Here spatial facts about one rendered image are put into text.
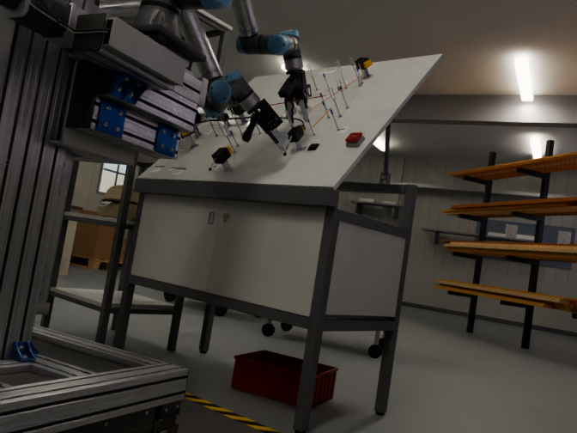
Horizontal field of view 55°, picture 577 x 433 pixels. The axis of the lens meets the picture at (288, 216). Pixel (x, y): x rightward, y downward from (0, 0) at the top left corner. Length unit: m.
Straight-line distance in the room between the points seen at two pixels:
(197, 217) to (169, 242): 0.20
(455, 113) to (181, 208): 5.51
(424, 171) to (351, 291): 9.63
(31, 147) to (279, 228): 0.96
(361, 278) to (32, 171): 1.23
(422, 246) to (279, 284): 9.45
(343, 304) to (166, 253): 0.91
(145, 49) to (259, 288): 1.08
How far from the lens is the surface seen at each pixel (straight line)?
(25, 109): 1.58
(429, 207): 11.52
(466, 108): 7.60
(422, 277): 11.41
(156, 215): 2.69
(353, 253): 2.11
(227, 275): 2.29
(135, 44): 1.41
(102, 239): 8.44
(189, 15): 2.06
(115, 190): 3.05
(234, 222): 2.29
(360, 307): 2.20
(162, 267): 2.60
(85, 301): 3.02
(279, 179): 2.15
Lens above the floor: 0.60
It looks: 4 degrees up
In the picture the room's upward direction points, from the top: 9 degrees clockwise
